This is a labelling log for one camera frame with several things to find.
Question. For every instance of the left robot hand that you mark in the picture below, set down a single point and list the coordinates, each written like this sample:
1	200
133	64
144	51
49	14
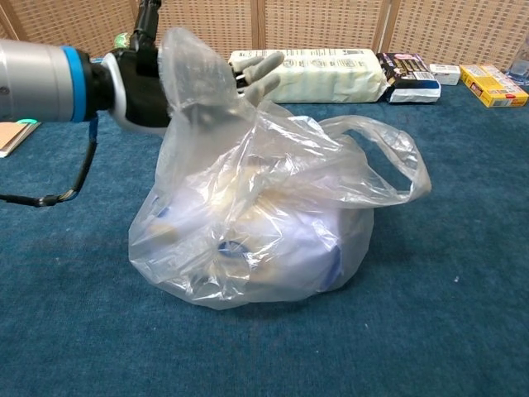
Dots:
140	91

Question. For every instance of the clear plastic shopping bag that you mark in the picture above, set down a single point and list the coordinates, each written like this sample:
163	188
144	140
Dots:
268	198

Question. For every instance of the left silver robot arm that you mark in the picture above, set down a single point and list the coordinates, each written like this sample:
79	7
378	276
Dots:
37	78

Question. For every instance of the green bottle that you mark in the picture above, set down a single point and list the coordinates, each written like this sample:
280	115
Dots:
122	40

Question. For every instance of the brown spiral notebook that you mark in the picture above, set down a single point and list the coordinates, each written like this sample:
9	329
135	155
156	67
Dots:
14	136

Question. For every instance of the long white paper pack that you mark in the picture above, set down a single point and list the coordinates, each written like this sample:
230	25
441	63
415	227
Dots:
330	78

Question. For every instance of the wicker folding screen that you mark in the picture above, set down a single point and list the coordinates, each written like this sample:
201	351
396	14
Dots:
330	25

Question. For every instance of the white blue tissue pack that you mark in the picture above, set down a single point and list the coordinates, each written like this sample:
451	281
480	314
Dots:
297	256

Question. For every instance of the dark sanitary pad pack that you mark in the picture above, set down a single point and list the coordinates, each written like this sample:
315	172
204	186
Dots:
407	70

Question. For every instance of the blue carpet table cover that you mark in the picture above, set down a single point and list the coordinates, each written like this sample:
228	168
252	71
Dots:
264	351

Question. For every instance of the small white box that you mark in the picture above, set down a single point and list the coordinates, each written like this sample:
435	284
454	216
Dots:
444	74

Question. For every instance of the yellow box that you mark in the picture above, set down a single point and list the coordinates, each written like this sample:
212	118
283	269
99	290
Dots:
494	89

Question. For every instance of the clear water bottle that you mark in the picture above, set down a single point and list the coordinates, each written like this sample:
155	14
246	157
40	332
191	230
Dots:
520	74

